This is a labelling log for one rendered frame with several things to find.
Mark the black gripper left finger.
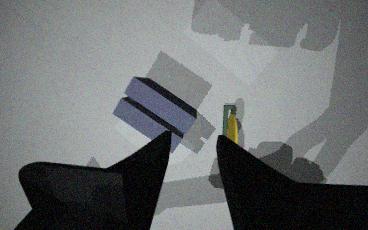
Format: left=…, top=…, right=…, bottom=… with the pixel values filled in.
left=18, top=130, right=172, bottom=230

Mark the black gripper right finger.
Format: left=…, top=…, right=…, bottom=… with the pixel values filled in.
left=216, top=135, right=368, bottom=230

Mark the gold coin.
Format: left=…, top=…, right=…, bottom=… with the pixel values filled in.
left=227, top=114, right=238, bottom=144

